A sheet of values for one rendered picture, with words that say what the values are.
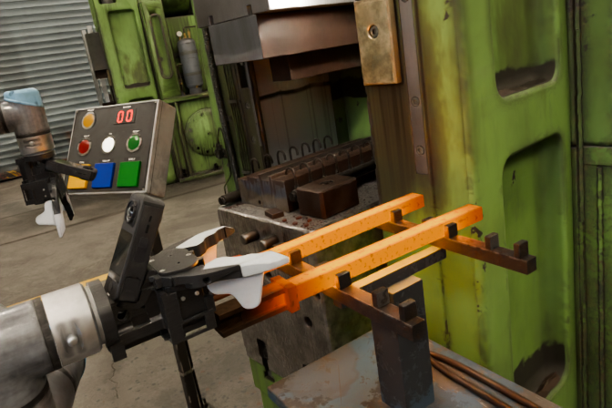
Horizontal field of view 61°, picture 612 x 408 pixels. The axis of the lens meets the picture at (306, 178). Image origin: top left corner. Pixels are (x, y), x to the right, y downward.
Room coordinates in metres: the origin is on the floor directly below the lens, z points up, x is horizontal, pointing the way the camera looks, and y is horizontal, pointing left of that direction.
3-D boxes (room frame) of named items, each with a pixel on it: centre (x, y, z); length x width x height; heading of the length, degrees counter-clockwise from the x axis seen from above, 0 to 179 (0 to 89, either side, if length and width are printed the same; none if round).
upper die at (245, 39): (1.37, -0.05, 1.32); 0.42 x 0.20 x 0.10; 129
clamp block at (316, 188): (1.13, -0.04, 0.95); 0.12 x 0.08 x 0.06; 129
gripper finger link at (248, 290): (0.53, 0.08, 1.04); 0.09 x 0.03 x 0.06; 84
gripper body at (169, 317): (0.53, 0.19, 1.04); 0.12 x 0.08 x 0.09; 120
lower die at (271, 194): (1.37, -0.05, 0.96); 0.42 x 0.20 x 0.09; 129
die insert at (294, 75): (1.37, -0.10, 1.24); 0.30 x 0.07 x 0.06; 129
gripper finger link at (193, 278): (0.52, 0.13, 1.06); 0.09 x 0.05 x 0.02; 84
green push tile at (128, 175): (1.46, 0.50, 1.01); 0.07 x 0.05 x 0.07; 64
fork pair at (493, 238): (0.60, -0.17, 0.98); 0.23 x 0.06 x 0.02; 122
